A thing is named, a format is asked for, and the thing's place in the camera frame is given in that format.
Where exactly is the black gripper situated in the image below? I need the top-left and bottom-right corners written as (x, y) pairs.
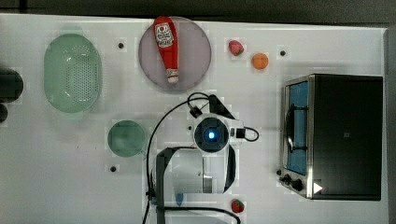
top-left (208, 94), bottom-right (234, 119)

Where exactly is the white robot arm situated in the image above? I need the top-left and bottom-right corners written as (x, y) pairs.
top-left (150, 94), bottom-right (247, 224)

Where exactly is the green mug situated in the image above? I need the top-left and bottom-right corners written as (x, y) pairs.
top-left (107, 120), bottom-right (147, 158)

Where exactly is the grey round plate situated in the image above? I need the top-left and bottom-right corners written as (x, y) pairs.
top-left (138, 17), bottom-right (211, 91)

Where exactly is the pink toy strawberry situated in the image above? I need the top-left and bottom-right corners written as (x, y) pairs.
top-left (229, 40), bottom-right (244, 56)

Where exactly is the orange toy fruit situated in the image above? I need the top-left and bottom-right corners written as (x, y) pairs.
top-left (251, 53), bottom-right (269, 70)

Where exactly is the red ketchup bottle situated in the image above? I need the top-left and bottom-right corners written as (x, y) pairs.
top-left (153, 16), bottom-right (179, 84)

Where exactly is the red toy strawberry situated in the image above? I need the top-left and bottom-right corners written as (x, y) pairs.
top-left (231, 199), bottom-right (245, 214)

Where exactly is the silver black toaster oven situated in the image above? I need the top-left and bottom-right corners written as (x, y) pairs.
top-left (276, 74), bottom-right (384, 201)

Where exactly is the green perforated colander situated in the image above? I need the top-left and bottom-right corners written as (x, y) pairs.
top-left (44, 34), bottom-right (102, 113)

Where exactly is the black round pot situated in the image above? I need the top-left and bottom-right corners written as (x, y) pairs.
top-left (0, 68), bottom-right (23, 103)

